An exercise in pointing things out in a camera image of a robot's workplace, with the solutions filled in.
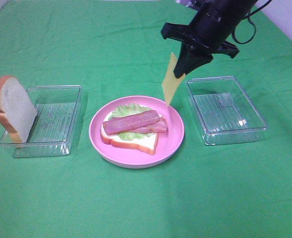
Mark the clear plastic container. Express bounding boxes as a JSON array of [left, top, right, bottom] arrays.
[[186, 76, 268, 145], [0, 85, 82, 158]]

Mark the green lettuce leaf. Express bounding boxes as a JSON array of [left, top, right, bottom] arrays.
[[105, 103, 155, 141]]

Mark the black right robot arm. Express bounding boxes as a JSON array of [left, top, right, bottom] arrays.
[[161, 0, 256, 78]]

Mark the pink round plate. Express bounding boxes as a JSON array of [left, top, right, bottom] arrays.
[[88, 95, 184, 169]]

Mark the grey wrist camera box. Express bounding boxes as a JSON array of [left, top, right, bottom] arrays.
[[176, 0, 205, 11]]

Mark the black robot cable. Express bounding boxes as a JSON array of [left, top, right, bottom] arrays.
[[231, 0, 272, 45]]

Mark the white bread slice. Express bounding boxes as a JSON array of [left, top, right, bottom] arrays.
[[0, 75, 37, 143], [101, 114, 158, 155]]

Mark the yellow cheese slice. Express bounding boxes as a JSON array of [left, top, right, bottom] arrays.
[[161, 53, 186, 106]]

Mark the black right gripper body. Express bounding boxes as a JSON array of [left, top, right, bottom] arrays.
[[160, 0, 240, 59]]

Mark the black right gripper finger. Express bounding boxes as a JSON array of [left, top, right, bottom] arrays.
[[183, 53, 213, 74], [173, 43, 193, 78]]

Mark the clear right plastic container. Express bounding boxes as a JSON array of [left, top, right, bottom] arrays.
[[186, 76, 268, 145]]

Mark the clear left plastic container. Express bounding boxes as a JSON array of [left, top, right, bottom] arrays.
[[0, 85, 82, 158]]

